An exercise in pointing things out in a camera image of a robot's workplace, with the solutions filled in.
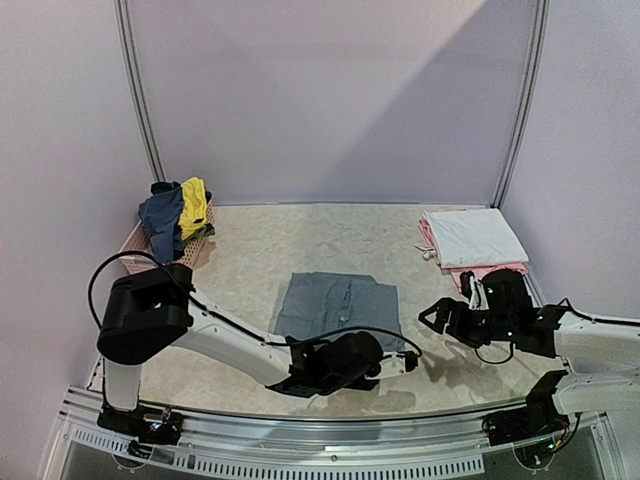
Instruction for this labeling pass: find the grey blue button shirt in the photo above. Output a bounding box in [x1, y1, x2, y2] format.
[272, 272, 405, 352]

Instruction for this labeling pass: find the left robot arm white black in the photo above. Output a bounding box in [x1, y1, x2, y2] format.
[97, 265, 384, 434]

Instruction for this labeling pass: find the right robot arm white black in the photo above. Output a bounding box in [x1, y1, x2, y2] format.
[418, 269, 639, 436]

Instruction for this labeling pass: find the pink plastic laundry basket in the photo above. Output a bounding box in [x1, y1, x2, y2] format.
[117, 198, 217, 277]

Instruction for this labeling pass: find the pink folded garment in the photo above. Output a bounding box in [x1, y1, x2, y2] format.
[415, 219, 528, 292]

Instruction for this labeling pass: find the white folded shirt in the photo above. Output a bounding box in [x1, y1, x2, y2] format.
[420, 208, 529, 269]

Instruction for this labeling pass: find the yellow garment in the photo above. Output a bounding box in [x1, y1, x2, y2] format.
[179, 177, 208, 242]

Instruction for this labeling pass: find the navy blue garment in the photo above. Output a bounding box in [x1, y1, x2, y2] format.
[138, 182, 184, 264]

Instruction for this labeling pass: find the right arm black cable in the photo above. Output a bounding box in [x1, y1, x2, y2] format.
[472, 297, 640, 365]

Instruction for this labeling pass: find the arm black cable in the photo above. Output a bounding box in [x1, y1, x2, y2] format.
[87, 249, 424, 361]
[472, 297, 640, 365]

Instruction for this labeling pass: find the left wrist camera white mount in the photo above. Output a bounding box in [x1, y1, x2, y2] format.
[378, 351, 420, 379]

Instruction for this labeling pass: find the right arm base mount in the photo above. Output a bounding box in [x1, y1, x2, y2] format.
[482, 370, 570, 446]

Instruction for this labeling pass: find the aluminium front rail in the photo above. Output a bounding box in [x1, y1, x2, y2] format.
[45, 388, 624, 479]

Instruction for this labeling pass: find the right aluminium corner post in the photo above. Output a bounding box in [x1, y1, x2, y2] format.
[491, 0, 550, 209]

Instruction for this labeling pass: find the aluminium corner post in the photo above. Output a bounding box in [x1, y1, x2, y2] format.
[113, 0, 167, 181]
[491, 0, 550, 209]

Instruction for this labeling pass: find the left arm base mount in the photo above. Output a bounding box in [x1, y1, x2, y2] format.
[97, 401, 185, 445]

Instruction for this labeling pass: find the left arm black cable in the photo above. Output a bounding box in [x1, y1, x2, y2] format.
[87, 249, 424, 361]

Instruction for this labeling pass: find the left aluminium corner post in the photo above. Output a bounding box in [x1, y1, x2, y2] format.
[113, 0, 167, 181]

